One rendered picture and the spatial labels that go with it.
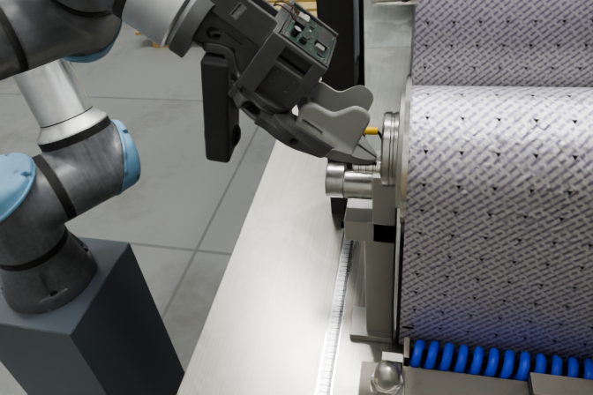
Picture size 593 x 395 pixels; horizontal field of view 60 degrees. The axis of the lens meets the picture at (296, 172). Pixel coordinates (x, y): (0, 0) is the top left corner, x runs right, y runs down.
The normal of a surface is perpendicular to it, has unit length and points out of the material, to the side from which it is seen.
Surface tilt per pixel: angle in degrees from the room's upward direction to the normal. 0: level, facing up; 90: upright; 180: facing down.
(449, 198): 90
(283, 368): 0
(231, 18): 90
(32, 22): 70
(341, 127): 92
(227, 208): 0
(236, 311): 0
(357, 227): 90
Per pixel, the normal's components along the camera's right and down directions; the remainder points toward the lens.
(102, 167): 0.60, 0.14
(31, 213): 0.72, 0.29
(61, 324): -0.10, -0.78
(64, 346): -0.22, 0.62
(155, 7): -0.09, 0.50
